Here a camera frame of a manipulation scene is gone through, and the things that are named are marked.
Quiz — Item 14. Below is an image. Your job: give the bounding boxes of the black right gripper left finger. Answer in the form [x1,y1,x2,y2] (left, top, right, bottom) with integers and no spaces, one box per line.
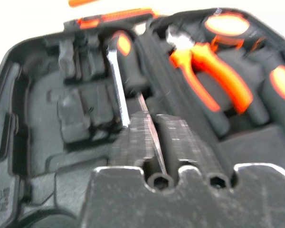
[108,111,158,167]

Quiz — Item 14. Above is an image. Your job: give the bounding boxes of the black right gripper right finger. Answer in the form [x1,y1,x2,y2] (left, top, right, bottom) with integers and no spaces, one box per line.
[155,113,229,177]

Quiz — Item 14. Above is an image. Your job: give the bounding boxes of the black plastic tool case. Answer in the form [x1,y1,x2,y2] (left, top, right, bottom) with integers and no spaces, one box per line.
[0,7,285,228]

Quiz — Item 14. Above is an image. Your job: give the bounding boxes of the black orange utility knife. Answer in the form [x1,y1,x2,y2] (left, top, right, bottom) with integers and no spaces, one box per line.
[64,7,160,31]

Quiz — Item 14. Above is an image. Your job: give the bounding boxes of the orange tester screwdriver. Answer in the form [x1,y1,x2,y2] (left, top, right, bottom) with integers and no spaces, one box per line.
[68,0,95,8]

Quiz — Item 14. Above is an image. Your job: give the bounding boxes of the orange black tape measure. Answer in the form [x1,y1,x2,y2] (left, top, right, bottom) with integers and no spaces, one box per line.
[203,11,252,50]

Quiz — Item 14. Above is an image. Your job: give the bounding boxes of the orange handled pliers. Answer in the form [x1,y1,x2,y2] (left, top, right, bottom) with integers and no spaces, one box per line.
[167,23,254,114]

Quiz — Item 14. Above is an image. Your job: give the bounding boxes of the claw hammer black orange handle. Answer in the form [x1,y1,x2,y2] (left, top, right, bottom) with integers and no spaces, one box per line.
[261,64,285,124]

